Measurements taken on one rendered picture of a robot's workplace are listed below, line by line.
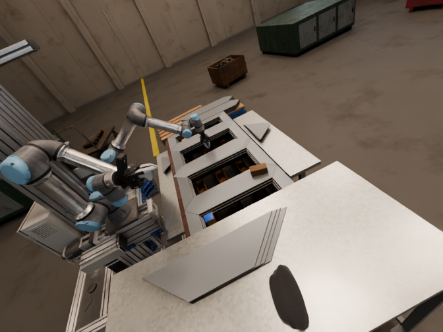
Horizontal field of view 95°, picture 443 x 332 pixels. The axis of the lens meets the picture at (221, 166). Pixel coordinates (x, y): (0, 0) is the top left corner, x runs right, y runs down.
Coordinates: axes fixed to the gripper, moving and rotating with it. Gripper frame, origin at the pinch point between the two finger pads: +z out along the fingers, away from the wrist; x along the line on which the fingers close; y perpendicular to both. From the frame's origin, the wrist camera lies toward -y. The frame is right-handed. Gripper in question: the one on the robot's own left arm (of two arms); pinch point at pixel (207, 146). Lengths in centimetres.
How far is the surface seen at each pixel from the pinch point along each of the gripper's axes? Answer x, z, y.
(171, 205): -53, 19, 30
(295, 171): 49, 12, 66
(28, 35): -435, -229, -1018
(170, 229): -57, 19, 55
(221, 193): -8, 1, 64
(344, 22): 485, 59, -364
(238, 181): 7, 1, 61
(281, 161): 47, 12, 50
